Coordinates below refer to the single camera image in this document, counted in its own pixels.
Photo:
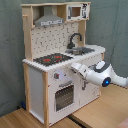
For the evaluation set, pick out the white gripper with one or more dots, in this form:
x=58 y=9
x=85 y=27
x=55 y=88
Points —
x=80 y=69

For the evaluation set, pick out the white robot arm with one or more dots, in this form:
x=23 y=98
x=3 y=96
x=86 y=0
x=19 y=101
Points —
x=102 y=74

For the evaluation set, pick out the wooden toy kitchen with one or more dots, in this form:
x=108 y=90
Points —
x=40 y=84

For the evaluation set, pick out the grey toy sink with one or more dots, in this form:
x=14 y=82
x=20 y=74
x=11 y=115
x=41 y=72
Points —
x=79 y=51

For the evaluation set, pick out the black toy faucet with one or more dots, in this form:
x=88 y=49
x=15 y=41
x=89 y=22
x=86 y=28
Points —
x=73 y=40

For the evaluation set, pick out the black toy stovetop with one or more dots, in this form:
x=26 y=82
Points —
x=52 y=59

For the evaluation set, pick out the oven door with window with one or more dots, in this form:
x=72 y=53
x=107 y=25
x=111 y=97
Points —
x=64 y=97

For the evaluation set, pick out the grey range hood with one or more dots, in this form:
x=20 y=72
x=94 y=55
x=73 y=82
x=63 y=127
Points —
x=48 y=18

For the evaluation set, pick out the grey cabinet door handle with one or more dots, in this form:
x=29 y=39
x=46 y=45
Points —
x=84 y=85

